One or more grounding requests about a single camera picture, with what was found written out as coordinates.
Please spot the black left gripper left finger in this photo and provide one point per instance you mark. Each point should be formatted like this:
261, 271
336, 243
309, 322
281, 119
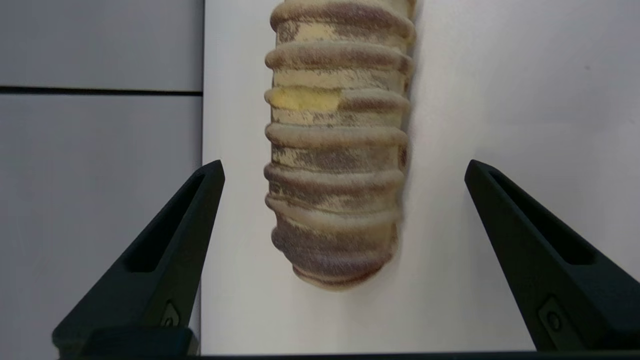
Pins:
160, 280

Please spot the long striped brown bread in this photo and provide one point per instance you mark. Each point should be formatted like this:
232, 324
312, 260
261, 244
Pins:
335, 175

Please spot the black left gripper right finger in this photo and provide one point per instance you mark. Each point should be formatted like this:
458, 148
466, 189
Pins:
560, 280

